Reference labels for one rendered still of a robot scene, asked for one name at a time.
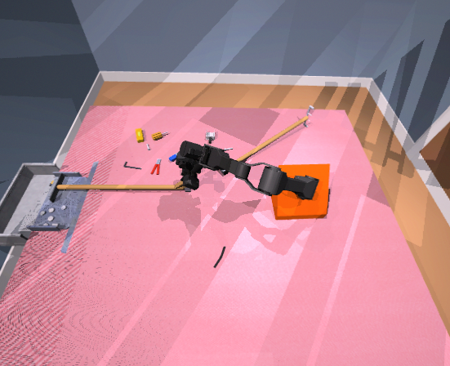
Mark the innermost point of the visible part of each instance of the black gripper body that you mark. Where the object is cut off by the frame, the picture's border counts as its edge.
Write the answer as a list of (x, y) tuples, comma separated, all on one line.
[(191, 179)]

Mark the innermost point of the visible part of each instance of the red-handled pliers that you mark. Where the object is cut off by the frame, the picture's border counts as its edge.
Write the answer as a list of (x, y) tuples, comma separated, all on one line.
[(156, 166)]

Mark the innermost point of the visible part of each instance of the yellow rectangular block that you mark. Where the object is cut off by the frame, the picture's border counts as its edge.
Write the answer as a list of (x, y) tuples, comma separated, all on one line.
[(139, 136)]

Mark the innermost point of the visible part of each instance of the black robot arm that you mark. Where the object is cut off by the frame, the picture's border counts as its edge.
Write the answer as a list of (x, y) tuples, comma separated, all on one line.
[(273, 181)]

